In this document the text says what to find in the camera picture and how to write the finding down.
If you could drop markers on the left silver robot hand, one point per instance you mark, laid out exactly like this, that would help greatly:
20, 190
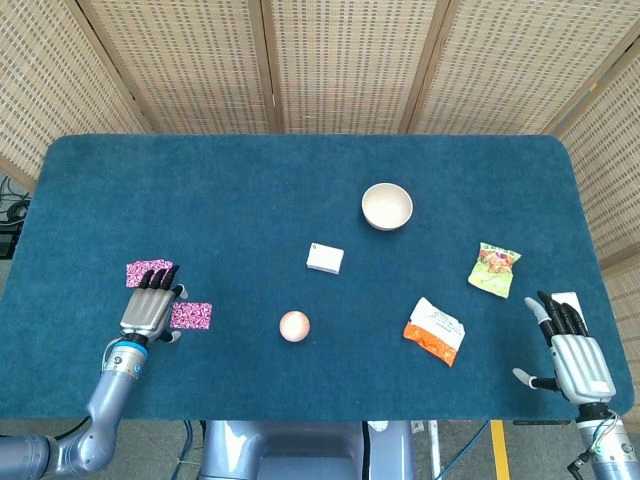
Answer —
147, 312

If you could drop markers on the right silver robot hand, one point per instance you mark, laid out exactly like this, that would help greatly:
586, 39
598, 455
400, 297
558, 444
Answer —
582, 367

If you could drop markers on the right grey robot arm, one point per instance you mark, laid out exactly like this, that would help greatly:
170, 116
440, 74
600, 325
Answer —
612, 450

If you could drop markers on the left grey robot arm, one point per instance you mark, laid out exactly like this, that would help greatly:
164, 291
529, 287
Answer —
107, 400

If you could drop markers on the white paper card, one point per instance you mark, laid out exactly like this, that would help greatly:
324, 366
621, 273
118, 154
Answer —
575, 299

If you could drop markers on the green snack bag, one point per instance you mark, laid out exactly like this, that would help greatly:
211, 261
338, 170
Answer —
494, 270

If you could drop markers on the peach foam ball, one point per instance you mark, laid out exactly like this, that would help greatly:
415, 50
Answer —
294, 326

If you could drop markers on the orange and white snack bag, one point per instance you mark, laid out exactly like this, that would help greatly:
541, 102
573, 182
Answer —
432, 332

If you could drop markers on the black floor power box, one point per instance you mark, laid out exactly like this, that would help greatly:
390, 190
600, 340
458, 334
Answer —
7, 242

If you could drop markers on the white table leg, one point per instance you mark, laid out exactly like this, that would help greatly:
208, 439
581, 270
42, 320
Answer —
434, 450

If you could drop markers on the small white box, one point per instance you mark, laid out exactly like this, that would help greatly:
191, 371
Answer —
325, 257

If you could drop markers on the teal table cloth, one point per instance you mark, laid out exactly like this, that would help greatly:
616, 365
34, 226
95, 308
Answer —
300, 175

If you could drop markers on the grey robot torso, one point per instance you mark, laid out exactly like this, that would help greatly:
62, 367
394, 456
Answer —
300, 450

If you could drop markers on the woven folding screen panel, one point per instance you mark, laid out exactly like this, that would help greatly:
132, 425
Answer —
190, 65
515, 65
40, 75
350, 65
610, 150

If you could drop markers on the cream bowl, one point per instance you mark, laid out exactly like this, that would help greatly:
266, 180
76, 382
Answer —
387, 206

